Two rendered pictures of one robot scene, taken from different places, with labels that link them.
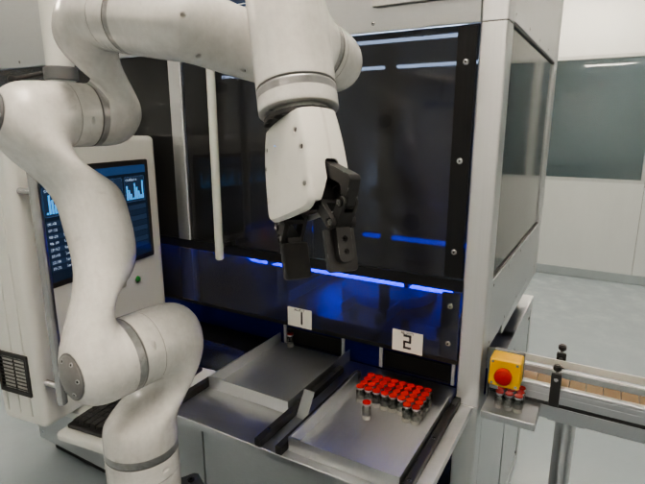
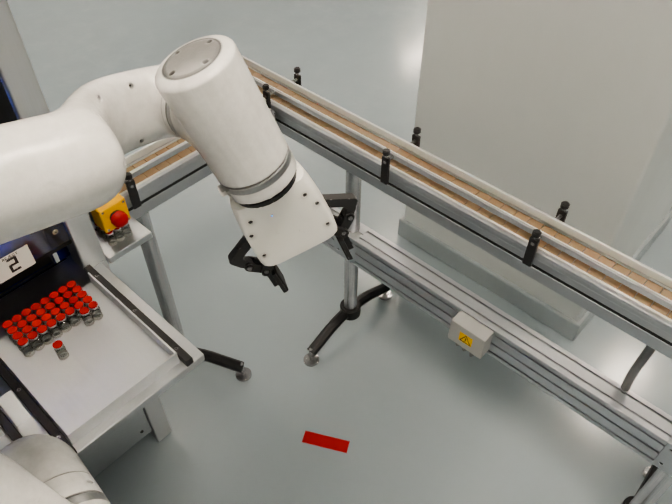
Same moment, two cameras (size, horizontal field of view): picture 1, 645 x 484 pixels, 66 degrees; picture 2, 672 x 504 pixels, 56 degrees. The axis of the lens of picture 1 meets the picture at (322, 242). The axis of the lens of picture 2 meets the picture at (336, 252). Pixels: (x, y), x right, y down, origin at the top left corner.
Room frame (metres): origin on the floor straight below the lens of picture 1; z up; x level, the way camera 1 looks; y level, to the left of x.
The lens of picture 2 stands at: (0.33, 0.53, 2.04)
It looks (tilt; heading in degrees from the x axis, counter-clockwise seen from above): 46 degrees down; 283
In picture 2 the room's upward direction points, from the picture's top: straight up
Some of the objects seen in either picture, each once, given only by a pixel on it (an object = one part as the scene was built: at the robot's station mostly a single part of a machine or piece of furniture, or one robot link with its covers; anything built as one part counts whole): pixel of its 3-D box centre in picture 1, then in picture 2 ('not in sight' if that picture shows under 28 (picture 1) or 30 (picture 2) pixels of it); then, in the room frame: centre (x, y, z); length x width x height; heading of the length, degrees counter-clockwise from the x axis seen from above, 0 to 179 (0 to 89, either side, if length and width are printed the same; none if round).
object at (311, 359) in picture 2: not in sight; (350, 315); (0.62, -0.98, 0.07); 0.50 x 0.08 x 0.14; 60
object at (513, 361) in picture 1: (506, 368); (107, 209); (1.13, -0.46, 0.99); 0.08 x 0.07 x 0.07; 150
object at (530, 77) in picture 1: (526, 150); not in sight; (1.56, -0.63, 1.50); 0.85 x 0.01 x 0.59; 150
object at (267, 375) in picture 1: (283, 367); not in sight; (1.32, 0.11, 0.90); 0.34 x 0.26 x 0.04; 150
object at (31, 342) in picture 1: (82, 260); not in sight; (1.42, 0.71, 1.19); 0.50 x 0.19 x 0.78; 157
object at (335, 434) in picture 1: (373, 422); (81, 349); (1.05, -0.12, 0.90); 0.34 x 0.26 x 0.04; 150
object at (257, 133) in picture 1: (245, 151); not in sight; (1.50, 0.23, 1.50); 0.47 x 0.01 x 0.59; 60
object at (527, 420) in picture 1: (512, 407); (116, 234); (1.15, -0.49, 0.87); 0.14 x 0.13 x 0.02; 150
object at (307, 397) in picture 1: (294, 414); (26, 423); (1.06, 0.07, 0.91); 0.14 x 0.03 x 0.06; 150
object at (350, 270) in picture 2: not in sight; (351, 246); (0.62, -0.98, 0.46); 0.09 x 0.09 x 0.77; 60
